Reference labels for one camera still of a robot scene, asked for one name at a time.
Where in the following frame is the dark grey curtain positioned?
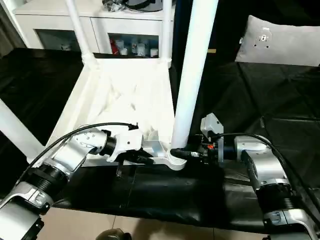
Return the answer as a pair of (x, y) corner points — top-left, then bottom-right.
(0, 5), (26, 58)

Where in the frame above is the white plastic table top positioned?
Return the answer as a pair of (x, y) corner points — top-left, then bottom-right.
(27, 56), (187, 172)

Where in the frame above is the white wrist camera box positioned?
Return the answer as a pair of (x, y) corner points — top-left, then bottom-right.
(107, 125), (145, 163)
(200, 113), (225, 138)

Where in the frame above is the grey round appliance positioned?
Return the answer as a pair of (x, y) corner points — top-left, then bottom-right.
(102, 0), (163, 12)

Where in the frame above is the black work mat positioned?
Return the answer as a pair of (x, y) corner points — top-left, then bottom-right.
(0, 47), (320, 233)

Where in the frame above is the white plastic table leg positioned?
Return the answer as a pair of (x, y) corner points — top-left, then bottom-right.
(0, 99), (45, 162)
(167, 0), (219, 168)
(65, 0), (97, 67)
(160, 0), (174, 67)

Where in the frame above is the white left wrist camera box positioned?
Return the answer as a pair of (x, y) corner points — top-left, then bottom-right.
(107, 125), (145, 163)

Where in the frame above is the white glass-door sideboard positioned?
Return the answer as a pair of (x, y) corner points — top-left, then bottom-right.
(14, 0), (176, 57)

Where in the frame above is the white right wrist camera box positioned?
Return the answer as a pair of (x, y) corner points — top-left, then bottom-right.
(200, 113), (225, 138)

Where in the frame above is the grey cushion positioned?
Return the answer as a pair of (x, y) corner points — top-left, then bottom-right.
(235, 15), (320, 67)

